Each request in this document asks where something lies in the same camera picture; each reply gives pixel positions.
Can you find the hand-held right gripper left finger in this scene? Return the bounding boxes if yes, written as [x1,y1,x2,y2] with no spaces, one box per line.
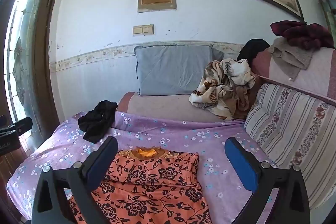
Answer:
[31,136,119,224]

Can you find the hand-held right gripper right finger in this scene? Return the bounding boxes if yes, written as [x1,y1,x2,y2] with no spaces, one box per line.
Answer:
[224,137,311,224]

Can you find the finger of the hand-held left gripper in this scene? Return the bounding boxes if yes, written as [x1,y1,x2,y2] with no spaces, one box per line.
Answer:
[0,117,33,138]

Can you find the orange floral garment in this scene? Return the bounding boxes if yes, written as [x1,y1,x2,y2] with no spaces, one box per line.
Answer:
[69,147,213,224]

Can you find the black cloth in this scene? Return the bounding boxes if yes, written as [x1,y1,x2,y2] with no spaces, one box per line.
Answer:
[78,100,118,143]

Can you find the striped floral cushion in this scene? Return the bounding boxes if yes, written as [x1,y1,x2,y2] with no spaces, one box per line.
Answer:
[244,83,336,210]

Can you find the purple floral bedsheet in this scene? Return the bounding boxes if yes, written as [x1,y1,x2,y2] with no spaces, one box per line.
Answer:
[7,111,282,224]

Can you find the wooden stained glass door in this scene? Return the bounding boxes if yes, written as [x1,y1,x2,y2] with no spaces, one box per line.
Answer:
[0,0,62,222]

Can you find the beige floral blanket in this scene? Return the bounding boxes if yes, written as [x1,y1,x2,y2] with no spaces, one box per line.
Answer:
[189,58,256,121]

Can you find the beige mattress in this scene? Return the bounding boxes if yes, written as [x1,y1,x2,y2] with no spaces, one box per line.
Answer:
[117,92,244,122]

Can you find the beige knitted cloth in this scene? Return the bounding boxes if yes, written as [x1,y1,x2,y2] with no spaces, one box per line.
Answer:
[268,38,314,81]

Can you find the grey pillow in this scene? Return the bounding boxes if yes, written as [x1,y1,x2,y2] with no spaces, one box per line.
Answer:
[134,44,225,96]

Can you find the black garment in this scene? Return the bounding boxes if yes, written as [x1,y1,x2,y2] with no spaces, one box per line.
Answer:
[237,39,271,62]

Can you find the pink sofa backrest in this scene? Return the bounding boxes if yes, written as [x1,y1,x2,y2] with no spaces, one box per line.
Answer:
[251,42,336,104]

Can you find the maroon cloth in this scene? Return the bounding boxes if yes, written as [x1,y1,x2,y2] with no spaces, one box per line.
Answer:
[270,21,335,50]

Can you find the beige light switch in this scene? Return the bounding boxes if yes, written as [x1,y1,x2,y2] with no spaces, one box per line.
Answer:
[133,24,154,36]

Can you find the green wooden frame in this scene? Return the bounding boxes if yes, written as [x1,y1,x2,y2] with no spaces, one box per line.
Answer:
[318,0,336,30]

